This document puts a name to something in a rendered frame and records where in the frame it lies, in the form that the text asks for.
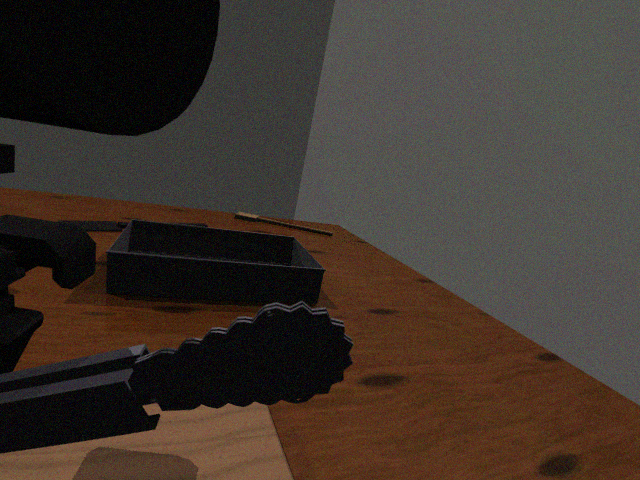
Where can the brown wooden board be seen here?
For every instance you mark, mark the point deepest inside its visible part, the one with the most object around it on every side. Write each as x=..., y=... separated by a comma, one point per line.
x=228, y=443

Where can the grey metal roasting tin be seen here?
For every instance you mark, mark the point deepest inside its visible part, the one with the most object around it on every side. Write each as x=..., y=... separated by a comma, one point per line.
x=177, y=260

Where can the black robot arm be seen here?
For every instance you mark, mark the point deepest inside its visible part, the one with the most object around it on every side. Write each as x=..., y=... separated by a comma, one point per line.
x=118, y=67

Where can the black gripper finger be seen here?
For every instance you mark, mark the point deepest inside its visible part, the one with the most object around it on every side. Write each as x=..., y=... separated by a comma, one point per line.
x=16, y=330

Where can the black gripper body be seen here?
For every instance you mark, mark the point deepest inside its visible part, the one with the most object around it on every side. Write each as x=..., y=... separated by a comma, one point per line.
x=27, y=242

